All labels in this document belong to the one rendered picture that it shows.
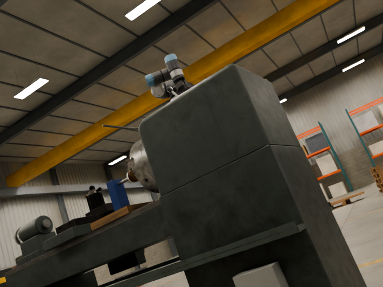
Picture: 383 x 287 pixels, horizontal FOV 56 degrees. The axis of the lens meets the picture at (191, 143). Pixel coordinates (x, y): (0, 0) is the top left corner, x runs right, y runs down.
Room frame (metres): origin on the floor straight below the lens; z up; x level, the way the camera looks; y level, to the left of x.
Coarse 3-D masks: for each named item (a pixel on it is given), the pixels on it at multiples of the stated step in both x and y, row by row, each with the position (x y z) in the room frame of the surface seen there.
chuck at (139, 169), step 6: (138, 144) 1.81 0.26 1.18; (132, 150) 1.82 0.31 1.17; (138, 150) 1.79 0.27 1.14; (132, 156) 1.80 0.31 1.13; (138, 156) 1.78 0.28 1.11; (138, 162) 1.78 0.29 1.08; (132, 168) 1.80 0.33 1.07; (138, 168) 1.79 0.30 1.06; (144, 168) 1.77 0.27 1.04; (138, 174) 1.80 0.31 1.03; (144, 174) 1.79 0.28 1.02; (150, 174) 1.78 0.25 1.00; (138, 180) 1.82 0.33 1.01; (150, 180) 1.81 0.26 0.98; (144, 186) 1.85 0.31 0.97; (150, 186) 1.84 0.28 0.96; (156, 186) 1.85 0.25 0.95; (156, 192) 1.92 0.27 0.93
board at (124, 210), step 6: (132, 204) 1.87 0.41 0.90; (138, 204) 1.91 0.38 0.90; (144, 204) 1.95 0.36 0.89; (120, 210) 1.86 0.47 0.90; (126, 210) 1.84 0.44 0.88; (132, 210) 1.86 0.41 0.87; (108, 216) 1.90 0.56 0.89; (114, 216) 1.88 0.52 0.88; (120, 216) 1.86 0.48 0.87; (96, 222) 1.95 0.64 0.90; (102, 222) 1.93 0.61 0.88; (108, 222) 1.91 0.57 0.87; (96, 228) 1.96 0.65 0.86
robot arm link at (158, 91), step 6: (156, 72) 1.99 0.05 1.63; (150, 78) 1.98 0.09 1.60; (156, 78) 1.98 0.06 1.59; (162, 78) 1.99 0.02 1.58; (150, 84) 2.00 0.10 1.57; (156, 84) 2.02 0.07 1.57; (162, 84) 2.35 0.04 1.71; (156, 90) 2.17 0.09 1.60; (162, 90) 2.28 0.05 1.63; (156, 96) 2.33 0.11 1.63; (162, 96) 2.36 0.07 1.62
